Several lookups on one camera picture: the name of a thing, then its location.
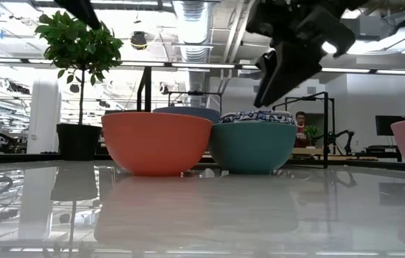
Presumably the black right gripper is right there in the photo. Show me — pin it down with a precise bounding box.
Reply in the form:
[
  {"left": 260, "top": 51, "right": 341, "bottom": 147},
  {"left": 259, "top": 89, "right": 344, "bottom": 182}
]
[{"left": 245, "top": 0, "right": 356, "bottom": 108}]

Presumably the blue patterned paper bowl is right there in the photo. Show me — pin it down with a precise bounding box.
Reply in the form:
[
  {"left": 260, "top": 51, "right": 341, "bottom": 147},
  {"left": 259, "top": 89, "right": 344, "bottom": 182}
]
[
  {"left": 229, "top": 109, "right": 294, "bottom": 116},
  {"left": 219, "top": 110, "right": 297, "bottom": 126}
]

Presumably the small green plant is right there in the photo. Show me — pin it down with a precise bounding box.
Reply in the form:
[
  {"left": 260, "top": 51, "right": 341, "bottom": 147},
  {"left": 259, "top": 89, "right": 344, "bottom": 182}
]
[{"left": 302, "top": 124, "right": 320, "bottom": 147}]

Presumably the person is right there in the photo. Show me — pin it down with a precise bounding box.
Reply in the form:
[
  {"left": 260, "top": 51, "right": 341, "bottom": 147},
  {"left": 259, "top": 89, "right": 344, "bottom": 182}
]
[{"left": 292, "top": 110, "right": 311, "bottom": 149}]

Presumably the green bowl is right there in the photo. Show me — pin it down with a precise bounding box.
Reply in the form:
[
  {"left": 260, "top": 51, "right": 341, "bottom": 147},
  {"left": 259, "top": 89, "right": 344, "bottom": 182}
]
[{"left": 208, "top": 122, "right": 298, "bottom": 176}]

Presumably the black monitor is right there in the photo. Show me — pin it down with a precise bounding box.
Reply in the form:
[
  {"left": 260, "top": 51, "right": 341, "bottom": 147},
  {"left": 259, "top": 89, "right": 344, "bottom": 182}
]
[{"left": 374, "top": 115, "right": 405, "bottom": 137}]

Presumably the black ceiling dome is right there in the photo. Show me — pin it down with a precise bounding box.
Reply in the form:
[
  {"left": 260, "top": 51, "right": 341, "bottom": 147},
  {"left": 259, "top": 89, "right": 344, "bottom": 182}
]
[{"left": 130, "top": 31, "right": 149, "bottom": 51}]

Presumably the red bowl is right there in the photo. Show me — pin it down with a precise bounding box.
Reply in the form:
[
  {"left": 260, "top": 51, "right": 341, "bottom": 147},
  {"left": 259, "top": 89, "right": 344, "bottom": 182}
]
[{"left": 100, "top": 111, "right": 213, "bottom": 177}]

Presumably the potted plant in black pot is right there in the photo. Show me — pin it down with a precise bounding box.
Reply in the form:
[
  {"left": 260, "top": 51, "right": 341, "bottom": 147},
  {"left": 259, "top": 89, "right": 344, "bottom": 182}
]
[{"left": 34, "top": 9, "right": 125, "bottom": 162}]

